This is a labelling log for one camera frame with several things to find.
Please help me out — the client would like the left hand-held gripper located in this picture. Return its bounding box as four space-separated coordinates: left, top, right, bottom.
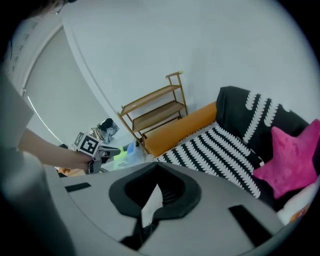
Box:
73 131 122 175

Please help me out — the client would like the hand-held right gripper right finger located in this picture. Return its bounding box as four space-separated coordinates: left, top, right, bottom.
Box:
138 161 286 256

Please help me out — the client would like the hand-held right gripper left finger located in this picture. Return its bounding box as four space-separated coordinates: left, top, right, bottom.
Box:
59 161 160 256

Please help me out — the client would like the white flower pillow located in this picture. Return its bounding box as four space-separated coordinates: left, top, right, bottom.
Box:
276 183 318 226

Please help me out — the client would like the pink star pillow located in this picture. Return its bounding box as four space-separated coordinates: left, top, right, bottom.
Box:
252 118 320 200

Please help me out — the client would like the black white striped sofa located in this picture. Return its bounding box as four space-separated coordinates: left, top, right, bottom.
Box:
157 86 311 213

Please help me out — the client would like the person's left forearm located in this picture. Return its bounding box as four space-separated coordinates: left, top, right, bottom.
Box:
17 127 91 174

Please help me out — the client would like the green star plush pillow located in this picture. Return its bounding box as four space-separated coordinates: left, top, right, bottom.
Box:
113 147 128 161

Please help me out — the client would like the clear plastic storage box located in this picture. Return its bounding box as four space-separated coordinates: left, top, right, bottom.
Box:
102 142 148 173

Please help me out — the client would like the pile of dark clothes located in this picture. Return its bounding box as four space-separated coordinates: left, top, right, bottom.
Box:
96 118 120 145

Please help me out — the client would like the wooden shelf rack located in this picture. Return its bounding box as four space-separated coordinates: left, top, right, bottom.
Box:
117 71 189 155

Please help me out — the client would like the grey roller blind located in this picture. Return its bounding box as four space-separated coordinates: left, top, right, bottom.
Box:
24 24 111 146

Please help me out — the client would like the person's white shirt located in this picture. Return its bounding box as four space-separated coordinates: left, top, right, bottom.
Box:
0 13 76 256

